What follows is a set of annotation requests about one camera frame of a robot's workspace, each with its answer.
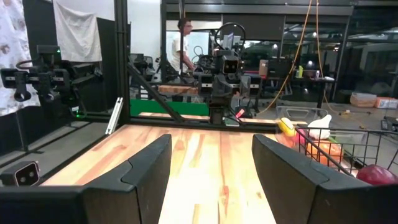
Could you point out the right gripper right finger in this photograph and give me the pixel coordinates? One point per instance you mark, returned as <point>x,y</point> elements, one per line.
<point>311,199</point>

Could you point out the black neighbouring station robot arm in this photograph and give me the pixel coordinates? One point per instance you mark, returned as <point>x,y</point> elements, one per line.
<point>46,77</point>

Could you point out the person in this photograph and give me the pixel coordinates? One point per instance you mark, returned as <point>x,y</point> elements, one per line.
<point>180,46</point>

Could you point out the green floor mat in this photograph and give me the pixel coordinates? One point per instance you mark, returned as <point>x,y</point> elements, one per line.
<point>189,107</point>

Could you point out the small red tag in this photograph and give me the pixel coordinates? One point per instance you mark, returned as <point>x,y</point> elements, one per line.
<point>239,113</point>

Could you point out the silver aluminium bar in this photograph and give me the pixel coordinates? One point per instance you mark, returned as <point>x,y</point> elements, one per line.
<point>114,115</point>

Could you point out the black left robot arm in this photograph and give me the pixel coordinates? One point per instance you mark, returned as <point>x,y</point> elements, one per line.
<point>217,109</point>

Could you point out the orange bumpy vegetable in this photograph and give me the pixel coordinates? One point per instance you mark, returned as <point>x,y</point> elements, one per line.
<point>329,151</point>

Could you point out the tan cardboard box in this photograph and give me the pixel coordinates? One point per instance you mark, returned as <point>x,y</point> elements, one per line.
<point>363,100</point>

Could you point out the yellow-green bottle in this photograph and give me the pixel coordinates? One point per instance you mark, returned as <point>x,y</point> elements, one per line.
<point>300,71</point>

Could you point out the white-edged black device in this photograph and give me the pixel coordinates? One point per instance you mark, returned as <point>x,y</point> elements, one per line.
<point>26,173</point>

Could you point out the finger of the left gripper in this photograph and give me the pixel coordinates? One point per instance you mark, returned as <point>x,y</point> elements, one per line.
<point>222,85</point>
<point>245,85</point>

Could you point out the floral patterned cloth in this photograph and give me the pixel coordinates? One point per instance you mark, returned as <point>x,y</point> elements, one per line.
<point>11,46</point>

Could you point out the white garlic bulb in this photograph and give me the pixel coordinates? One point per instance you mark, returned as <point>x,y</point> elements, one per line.
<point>320,127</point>

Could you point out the yellow corn cob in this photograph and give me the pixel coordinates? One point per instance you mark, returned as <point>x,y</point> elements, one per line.
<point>286,127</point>

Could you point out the white hanging cloth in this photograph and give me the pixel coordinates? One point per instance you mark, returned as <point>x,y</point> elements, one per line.
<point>77,34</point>

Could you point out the dark red fruit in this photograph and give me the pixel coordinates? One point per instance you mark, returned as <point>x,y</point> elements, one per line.
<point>377,175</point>

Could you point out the black background table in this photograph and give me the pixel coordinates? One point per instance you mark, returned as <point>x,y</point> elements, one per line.
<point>311,80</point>

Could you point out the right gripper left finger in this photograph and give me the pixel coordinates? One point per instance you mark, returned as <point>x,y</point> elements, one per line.
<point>109,199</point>

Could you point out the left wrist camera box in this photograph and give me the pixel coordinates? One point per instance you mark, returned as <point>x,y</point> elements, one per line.
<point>230,65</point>

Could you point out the orange-taped cardboard box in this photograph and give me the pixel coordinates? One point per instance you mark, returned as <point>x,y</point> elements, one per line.
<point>387,103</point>

